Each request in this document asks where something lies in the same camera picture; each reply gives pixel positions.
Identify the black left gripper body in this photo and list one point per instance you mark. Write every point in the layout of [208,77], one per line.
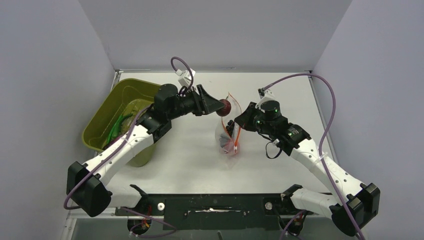
[190,103]

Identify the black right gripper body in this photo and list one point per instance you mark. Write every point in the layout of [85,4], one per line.
[259,124]

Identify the dark red round fruit toy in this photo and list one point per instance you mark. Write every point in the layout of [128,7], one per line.
[226,109]

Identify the black grape bunch toy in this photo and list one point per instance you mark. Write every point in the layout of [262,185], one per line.
[229,128]

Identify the clear zip bag orange zipper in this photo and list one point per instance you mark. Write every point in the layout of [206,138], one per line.
[220,134]

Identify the red yellow apple toy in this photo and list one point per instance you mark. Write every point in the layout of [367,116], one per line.
[228,148]

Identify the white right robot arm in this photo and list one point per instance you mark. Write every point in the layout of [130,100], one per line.
[351,204]

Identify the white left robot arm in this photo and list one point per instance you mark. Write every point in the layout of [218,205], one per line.
[86,186]

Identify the olive green plastic bin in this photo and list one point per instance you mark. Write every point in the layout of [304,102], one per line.
[129,96]

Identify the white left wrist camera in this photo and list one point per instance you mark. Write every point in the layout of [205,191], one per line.
[185,77]

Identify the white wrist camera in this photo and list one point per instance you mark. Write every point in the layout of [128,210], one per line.
[185,77]
[265,95]

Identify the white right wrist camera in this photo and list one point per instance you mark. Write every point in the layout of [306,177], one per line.
[265,95]

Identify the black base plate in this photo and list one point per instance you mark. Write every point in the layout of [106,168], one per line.
[214,211]

